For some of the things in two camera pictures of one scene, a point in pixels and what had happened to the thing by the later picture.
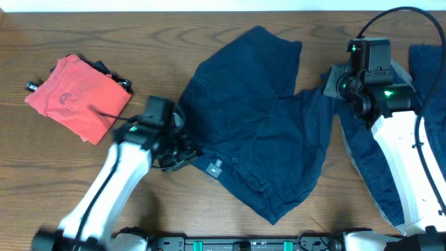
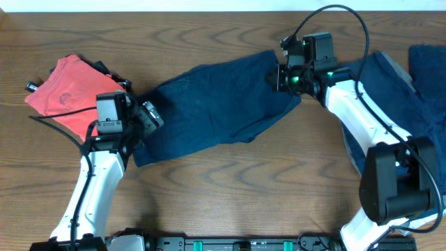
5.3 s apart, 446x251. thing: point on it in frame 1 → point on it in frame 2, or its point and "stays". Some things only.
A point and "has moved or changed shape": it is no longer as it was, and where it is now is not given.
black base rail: (295, 243) stays
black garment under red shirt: (32, 86) stays
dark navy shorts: (238, 102) has moved or changed shape
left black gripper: (182, 155) → (116, 81)
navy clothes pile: (423, 71) stays
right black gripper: (331, 88) → (280, 84)
